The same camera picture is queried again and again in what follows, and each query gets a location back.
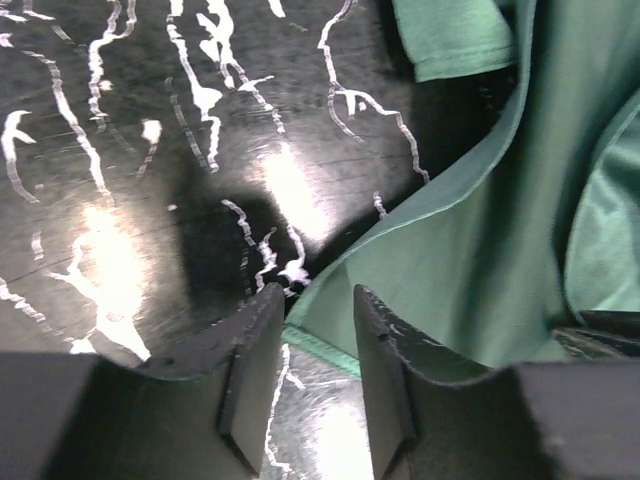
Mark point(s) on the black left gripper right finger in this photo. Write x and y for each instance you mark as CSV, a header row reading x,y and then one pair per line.
x,y
433,414

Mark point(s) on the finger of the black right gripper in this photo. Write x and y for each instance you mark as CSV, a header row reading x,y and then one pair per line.
x,y
603,334

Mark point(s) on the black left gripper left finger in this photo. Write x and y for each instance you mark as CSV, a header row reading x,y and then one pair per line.
x,y
199,410

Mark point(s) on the green cloth napkin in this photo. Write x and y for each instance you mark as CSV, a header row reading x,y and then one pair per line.
x,y
534,224

